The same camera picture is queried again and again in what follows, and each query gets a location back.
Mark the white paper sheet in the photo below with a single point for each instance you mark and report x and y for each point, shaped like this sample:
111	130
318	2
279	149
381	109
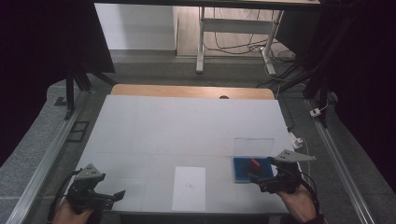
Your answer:
189	189

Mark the red stamp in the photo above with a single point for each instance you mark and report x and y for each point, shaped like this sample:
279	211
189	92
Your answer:
256	162

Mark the black curtain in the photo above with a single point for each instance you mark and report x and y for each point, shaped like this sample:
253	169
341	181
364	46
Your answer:
40	62
364	77

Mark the white plug adapter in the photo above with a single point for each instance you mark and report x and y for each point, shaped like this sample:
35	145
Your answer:
315	112
297	142

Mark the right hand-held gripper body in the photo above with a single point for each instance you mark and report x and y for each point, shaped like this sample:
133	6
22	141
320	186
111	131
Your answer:
285	180

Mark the black floor bracket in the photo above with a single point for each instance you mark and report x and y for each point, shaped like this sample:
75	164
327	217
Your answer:
77	131

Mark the person's left hand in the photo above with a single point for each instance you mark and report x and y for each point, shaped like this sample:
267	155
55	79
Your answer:
67	215

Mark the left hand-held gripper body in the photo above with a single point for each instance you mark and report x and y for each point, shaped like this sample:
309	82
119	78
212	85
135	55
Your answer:
84	194

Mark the white cabinet panel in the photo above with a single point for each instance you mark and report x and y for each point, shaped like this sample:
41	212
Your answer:
135	26

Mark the blue ink pad box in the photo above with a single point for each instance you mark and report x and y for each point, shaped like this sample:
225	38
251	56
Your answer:
241	171

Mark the white desk frame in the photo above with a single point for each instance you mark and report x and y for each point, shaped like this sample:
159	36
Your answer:
236	26

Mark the black metal stand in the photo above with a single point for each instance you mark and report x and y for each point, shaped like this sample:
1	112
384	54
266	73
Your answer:
320	87
70	90

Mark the person's right hand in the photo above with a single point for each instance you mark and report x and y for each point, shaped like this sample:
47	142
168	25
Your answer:
297	202

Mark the aluminium rail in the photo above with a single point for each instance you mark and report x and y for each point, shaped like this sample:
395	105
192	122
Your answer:
46	158
339	161

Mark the wooden table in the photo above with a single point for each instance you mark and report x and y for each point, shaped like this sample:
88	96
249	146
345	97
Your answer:
186	91

